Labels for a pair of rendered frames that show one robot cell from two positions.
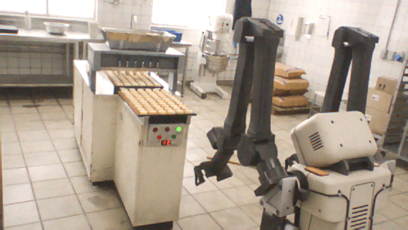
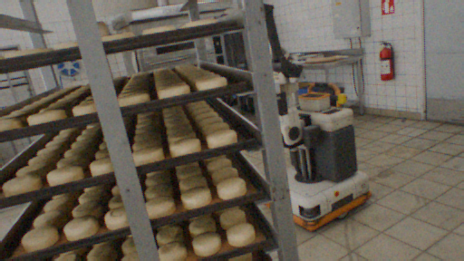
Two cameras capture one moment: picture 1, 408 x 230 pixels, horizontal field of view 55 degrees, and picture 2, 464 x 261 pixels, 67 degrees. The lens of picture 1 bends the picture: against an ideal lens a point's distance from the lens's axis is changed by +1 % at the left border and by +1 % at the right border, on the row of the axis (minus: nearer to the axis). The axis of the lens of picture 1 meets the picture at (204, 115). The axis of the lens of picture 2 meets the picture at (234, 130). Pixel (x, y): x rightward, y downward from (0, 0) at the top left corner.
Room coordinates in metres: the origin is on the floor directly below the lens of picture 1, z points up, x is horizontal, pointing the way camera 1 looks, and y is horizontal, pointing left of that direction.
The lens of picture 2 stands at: (1.36, 2.10, 1.49)
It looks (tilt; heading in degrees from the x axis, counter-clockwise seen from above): 15 degrees down; 273
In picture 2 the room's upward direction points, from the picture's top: 10 degrees counter-clockwise
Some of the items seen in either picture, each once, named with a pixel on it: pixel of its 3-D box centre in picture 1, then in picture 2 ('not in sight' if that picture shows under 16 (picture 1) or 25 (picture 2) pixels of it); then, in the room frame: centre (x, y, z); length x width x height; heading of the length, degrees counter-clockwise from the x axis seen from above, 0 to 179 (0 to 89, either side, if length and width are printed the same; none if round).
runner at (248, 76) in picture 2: not in sight; (210, 71); (1.43, 1.28, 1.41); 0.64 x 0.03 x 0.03; 104
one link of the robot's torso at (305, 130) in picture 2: not in sight; (294, 136); (1.06, -0.39, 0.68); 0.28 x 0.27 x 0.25; 122
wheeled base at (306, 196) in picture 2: not in sight; (313, 189); (0.95, -0.53, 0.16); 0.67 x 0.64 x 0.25; 32
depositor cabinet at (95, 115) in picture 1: (119, 117); not in sight; (3.58, 0.83, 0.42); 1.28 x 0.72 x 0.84; 26
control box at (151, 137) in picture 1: (165, 134); not in sight; (2.38, 0.24, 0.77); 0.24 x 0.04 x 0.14; 116
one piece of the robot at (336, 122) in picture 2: not in sight; (315, 137); (0.87, -0.58, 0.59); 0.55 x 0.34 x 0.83; 122
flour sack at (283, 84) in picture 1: (288, 81); not in sight; (6.18, -1.26, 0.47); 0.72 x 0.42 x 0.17; 127
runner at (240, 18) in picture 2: not in sight; (202, 31); (1.43, 1.28, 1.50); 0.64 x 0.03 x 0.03; 104
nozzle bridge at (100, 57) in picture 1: (135, 69); not in sight; (3.16, 0.62, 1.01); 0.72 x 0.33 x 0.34; 116
